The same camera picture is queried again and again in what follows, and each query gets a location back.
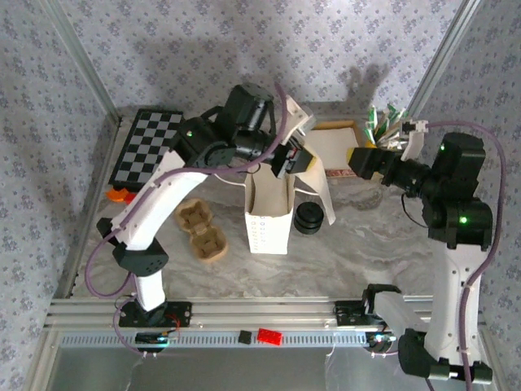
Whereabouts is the brown cardboard cup carrier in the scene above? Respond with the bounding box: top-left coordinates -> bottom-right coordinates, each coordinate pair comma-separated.
173,198 -> 228,265

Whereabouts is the aluminium frame post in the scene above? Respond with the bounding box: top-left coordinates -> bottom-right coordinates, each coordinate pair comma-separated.
406,0 -> 488,121
40,0 -> 123,125

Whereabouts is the circuit board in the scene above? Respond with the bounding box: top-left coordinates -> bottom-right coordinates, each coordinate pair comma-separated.
135,332 -> 180,348
365,332 -> 398,352

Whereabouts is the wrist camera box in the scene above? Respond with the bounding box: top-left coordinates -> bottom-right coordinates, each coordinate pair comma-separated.
280,95 -> 317,150
401,119 -> 429,162

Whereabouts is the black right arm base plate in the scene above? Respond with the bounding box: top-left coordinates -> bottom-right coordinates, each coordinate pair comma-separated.
335,300 -> 370,327

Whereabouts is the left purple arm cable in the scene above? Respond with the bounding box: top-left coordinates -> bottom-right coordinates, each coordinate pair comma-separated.
85,83 -> 294,359

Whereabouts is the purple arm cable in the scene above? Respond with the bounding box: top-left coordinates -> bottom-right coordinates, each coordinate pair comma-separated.
85,83 -> 294,359
368,121 -> 508,391

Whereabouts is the right circuit board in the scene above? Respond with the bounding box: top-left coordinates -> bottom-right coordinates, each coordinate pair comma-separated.
365,332 -> 398,352

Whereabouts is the brown cardboard napkin box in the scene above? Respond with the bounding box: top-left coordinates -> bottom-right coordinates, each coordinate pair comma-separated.
311,120 -> 363,178

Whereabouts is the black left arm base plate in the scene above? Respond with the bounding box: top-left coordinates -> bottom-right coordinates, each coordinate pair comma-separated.
118,301 -> 192,328

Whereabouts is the stack of black cup lids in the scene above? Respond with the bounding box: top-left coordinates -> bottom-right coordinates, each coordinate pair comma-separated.
293,201 -> 326,236

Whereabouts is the aluminium front rail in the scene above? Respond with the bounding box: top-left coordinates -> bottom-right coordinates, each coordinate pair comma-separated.
43,296 -> 486,332

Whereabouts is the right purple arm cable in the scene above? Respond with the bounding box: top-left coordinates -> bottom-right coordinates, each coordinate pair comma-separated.
368,121 -> 508,391

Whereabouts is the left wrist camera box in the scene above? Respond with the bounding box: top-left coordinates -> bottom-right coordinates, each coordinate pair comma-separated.
280,95 -> 317,150

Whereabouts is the stack of white napkins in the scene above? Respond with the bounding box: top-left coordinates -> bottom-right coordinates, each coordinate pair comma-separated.
313,126 -> 359,170

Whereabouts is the black grey chessboard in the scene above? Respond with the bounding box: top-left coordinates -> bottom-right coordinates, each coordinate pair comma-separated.
108,108 -> 185,192

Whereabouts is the red toy brick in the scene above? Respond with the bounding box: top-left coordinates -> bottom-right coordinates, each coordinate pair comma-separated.
256,327 -> 284,346

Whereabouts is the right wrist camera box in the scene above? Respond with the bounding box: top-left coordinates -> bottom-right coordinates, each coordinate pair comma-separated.
401,119 -> 429,162

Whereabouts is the grey metal panel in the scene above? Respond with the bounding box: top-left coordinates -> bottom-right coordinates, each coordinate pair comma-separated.
24,330 -> 501,391

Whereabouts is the grey slotted cable duct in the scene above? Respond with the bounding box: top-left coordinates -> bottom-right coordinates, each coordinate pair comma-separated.
60,330 -> 370,349

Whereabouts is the left circuit board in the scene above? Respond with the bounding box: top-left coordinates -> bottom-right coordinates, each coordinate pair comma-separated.
135,332 -> 180,348

